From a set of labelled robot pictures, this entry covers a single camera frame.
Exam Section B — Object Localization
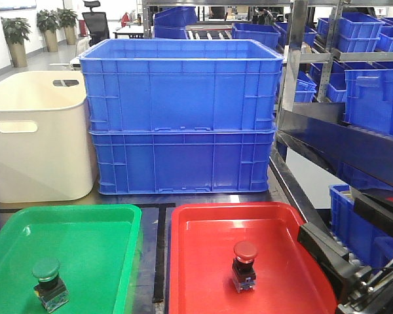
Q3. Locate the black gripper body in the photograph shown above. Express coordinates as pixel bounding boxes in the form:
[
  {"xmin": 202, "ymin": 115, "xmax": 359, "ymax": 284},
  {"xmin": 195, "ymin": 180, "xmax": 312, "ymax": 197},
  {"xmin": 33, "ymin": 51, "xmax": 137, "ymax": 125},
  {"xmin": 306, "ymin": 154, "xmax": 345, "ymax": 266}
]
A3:
[{"xmin": 296, "ymin": 192, "xmax": 393, "ymax": 314}]

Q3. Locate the red push button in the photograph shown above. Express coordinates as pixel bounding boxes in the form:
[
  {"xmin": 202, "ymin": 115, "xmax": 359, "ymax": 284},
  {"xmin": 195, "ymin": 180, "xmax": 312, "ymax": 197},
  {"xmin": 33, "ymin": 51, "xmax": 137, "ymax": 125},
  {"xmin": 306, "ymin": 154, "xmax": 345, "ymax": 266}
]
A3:
[{"xmin": 232, "ymin": 241, "xmax": 258, "ymax": 293}]

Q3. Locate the green push button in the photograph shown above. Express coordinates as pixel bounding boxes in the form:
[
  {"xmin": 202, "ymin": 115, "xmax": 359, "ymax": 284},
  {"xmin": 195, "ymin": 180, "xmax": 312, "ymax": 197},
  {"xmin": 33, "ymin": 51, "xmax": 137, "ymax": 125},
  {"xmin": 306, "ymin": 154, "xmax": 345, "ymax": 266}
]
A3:
[{"xmin": 31, "ymin": 257, "xmax": 69, "ymax": 313}]

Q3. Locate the red plastic tray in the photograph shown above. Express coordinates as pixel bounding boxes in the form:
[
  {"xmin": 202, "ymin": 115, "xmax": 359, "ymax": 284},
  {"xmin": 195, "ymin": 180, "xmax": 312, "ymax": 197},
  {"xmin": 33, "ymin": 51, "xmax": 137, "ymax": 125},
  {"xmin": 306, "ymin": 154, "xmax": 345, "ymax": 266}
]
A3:
[{"xmin": 168, "ymin": 202, "xmax": 337, "ymax": 313}]

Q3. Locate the blue stacked crate upper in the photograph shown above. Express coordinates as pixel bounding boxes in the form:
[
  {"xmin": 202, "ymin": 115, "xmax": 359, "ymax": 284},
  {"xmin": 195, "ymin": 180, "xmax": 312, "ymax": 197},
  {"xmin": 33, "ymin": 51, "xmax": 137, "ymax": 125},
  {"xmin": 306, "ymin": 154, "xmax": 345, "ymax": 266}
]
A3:
[{"xmin": 79, "ymin": 39, "xmax": 283, "ymax": 132}]

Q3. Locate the blue stacked crate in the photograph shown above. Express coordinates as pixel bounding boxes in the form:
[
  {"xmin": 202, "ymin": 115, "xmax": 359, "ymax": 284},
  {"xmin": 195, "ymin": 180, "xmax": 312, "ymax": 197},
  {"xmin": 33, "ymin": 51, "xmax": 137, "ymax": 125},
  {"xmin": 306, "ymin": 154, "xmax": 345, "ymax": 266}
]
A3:
[
  {"xmin": 79, "ymin": 39, "xmax": 283, "ymax": 132},
  {"xmin": 91, "ymin": 128, "xmax": 275, "ymax": 195}
]

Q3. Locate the blue stacked crate lower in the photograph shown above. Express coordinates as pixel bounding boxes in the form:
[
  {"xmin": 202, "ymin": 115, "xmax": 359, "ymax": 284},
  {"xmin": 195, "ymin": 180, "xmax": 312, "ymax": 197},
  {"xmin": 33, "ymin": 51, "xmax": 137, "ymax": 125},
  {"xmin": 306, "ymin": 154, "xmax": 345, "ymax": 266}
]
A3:
[{"xmin": 91, "ymin": 128, "xmax": 275, "ymax": 195}]

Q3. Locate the green plastic tray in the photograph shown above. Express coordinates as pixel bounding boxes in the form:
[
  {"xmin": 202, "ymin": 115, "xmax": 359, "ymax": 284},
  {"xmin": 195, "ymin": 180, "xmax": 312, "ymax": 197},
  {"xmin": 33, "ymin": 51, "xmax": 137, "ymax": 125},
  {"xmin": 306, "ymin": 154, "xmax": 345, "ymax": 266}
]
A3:
[{"xmin": 0, "ymin": 205, "xmax": 141, "ymax": 313}]

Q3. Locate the cream plastic basket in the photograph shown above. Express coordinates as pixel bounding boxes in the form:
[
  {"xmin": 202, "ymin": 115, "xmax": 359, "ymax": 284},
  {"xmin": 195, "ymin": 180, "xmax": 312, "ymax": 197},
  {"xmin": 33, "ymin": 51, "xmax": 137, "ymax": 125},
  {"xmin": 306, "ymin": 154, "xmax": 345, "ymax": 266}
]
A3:
[{"xmin": 0, "ymin": 71, "xmax": 98, "ymax": 203}]

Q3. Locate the black office chair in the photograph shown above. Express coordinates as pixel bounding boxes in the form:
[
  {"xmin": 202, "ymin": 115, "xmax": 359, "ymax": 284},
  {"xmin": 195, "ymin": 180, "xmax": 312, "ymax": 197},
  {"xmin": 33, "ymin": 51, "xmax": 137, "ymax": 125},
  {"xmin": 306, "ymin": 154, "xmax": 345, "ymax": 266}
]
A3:
[{"xmin": 82, "ymin": 1, "xmax": 110, "ymax": 46}]

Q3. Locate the stainless steel rack frame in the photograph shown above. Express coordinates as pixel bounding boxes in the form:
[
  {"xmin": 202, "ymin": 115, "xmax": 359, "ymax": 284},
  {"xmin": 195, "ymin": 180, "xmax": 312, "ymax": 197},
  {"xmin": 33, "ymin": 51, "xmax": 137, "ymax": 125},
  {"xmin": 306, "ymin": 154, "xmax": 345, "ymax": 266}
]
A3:
[{"xmin": 140, "ymin": 0, "xmax": 393, "ymax": 223}]

